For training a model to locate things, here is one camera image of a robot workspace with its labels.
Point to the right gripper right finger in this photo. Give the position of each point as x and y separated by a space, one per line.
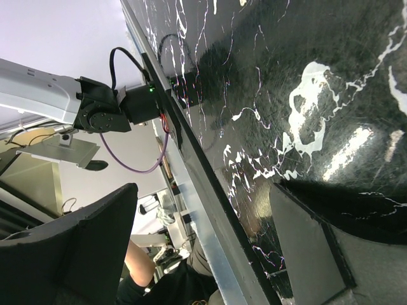
330 257

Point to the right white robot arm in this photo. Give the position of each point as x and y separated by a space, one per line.
333 152

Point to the seated person in background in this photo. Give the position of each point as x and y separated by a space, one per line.
192 282

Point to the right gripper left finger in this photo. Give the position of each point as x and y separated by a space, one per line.
75 259

